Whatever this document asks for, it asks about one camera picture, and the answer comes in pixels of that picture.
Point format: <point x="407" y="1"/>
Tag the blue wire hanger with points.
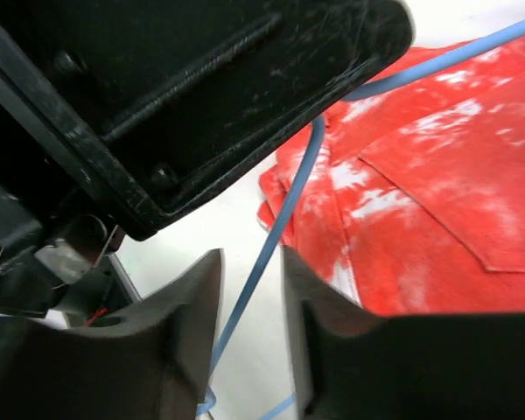
<point x="369" y="89"/>

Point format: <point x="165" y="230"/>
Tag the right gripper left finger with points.
<point x="150" y="360"/>

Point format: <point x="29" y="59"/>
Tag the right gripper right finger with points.
<point x="348" y="363"/>

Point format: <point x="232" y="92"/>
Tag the red white patterned trousers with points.
<point x="416" y="202"/>

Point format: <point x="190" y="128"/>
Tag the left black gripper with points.
<point x="122" y="117"/>

